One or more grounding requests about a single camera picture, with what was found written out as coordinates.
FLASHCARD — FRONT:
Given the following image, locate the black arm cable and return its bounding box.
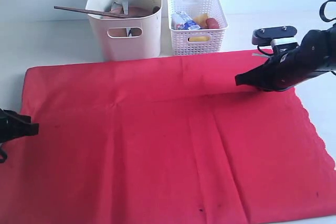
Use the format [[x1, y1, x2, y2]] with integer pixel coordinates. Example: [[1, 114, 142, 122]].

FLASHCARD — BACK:
[[319, 0, 336, 23]]

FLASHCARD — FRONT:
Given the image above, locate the stainless steel cup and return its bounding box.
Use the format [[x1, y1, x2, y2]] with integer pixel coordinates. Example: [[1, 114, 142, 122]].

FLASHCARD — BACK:
[[110, 2, 123, 13]]

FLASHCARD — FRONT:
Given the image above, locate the white perforated plastic basket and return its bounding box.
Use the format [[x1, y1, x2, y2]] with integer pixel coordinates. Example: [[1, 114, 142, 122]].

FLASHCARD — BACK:
[[167, 0, 228, 55]]

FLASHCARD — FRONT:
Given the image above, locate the wooden spoon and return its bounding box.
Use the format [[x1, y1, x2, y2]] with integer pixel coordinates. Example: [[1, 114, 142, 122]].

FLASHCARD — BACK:
[[152, 6, 160, 14]]

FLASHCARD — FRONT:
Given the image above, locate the red table cloth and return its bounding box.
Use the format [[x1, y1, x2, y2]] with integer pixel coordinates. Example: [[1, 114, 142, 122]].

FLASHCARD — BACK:
[[1, 51, 335, 223]]

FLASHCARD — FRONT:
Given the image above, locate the blue white milk carton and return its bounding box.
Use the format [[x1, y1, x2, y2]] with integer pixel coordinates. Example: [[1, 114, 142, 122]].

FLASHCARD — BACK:
[[171, 11, 202, 30]]

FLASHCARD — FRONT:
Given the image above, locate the cream plastic bin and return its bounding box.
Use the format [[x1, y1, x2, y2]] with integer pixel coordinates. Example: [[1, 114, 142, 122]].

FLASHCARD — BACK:
[[85, 0, 162, 61]]

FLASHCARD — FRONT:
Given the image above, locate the red sausage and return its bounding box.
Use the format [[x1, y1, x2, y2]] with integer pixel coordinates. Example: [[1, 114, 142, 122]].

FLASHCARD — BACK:
[[206, 18, 220, 29]]

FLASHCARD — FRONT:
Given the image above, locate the yellow orange fruit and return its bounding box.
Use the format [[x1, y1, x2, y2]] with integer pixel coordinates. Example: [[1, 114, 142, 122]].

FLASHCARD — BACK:
[[188, 36, 210, 42]]

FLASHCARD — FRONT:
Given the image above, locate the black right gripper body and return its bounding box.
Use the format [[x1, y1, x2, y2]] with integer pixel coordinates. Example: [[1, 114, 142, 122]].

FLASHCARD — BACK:
[[262, 46, 328, 92]]

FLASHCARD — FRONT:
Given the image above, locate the dark wooden chopstick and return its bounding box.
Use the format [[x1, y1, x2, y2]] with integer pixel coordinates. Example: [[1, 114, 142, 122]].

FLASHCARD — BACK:
[[54, 6, 134, 18], [86, 10, 133, 18]]

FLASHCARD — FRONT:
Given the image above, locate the brown wooden plate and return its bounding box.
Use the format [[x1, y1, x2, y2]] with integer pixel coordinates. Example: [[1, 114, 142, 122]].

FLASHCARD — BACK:
[[108, 6, 152, 38]]

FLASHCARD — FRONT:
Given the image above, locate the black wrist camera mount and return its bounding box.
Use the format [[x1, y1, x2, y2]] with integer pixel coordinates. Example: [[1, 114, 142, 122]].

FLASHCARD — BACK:
[[251, 26, 297, 47]]

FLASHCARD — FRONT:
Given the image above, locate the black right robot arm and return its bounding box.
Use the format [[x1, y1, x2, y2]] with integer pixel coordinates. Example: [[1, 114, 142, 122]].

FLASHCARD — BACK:
[[235, 26, 335, 92]]

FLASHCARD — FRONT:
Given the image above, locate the yellow cheese wedge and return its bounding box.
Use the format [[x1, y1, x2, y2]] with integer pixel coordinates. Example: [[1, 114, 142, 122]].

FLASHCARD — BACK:
[[193, 13, 209, 29]]

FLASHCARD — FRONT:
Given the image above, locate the silver table knife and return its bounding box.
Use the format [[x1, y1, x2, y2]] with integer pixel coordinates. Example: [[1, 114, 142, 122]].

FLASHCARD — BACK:
[[121, 0, 132, 37]]

